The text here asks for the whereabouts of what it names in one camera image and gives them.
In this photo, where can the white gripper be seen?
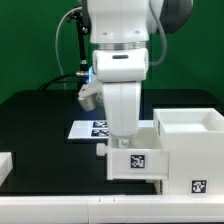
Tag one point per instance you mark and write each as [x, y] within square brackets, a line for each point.
[122, 108]

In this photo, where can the small white drawer with knob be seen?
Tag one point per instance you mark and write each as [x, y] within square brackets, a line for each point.
[144, 159]

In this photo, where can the large white drawer housing box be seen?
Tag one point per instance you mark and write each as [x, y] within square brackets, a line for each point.
[194, 139]

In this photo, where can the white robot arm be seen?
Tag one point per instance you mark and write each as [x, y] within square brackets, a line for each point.
[130, 37]

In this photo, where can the white marker sheet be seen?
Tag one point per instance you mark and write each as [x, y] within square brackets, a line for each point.
[98, 129]

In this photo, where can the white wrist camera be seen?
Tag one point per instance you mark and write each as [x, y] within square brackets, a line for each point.
[90, 96]

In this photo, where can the white left rail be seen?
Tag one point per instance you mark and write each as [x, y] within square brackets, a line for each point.
[5, 166]

